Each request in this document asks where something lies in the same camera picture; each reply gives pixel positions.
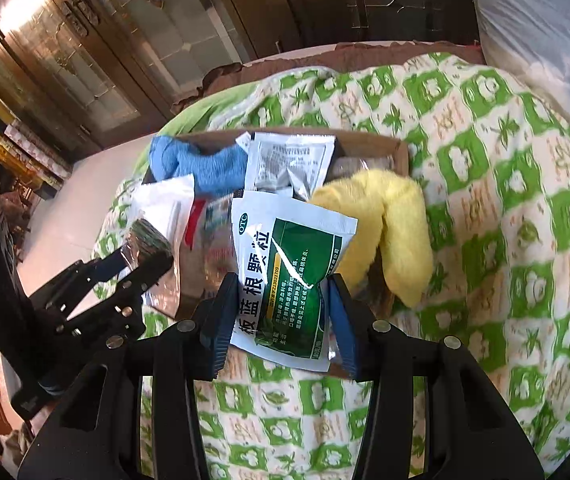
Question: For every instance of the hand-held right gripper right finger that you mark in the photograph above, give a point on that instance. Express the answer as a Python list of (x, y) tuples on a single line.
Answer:
[(342, 325)]

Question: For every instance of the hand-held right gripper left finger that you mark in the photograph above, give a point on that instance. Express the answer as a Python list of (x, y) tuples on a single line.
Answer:
[(222, 315)]

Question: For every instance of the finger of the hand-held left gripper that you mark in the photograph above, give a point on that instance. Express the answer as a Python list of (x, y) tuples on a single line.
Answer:
[(150, 275), (110, 267)]

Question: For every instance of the silver foil packet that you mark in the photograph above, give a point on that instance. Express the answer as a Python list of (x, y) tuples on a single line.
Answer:
[(147, 237)]

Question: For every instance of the green and white packet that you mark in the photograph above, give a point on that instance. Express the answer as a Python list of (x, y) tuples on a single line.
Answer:
[(295, 260)]

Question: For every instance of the blue fuzzy sock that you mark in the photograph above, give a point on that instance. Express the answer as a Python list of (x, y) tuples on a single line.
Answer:
[(190, 165)]

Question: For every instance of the yellow fuzzy sock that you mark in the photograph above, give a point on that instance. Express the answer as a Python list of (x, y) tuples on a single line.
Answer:
[(395, 220)]

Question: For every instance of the grey and white packet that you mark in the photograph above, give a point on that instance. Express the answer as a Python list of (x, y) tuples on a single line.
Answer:
[(285, 165)]

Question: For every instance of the brown cardboard box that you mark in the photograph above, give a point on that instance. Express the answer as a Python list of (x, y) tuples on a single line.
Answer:
[(400, 160)]

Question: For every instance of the clear printed packet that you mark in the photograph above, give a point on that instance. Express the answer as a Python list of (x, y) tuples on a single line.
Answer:
[(217, 230)]

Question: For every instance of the leaning patterned panels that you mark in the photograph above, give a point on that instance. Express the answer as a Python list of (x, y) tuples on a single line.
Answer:
[(32, 152)]

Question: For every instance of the green and white patterned blanket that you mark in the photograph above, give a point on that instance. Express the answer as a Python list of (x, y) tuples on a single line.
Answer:
[(490, 210)]

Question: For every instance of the wooden glass cabinet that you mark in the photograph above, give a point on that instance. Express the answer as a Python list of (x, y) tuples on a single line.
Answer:
[(165, 35)]

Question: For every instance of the brown bed cover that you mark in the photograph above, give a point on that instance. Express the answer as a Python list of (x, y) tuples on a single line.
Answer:
[(365, 55)]

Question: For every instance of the plastic-wrapped bundle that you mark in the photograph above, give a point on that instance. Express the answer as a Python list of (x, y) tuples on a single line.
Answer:
[(540, 35)]

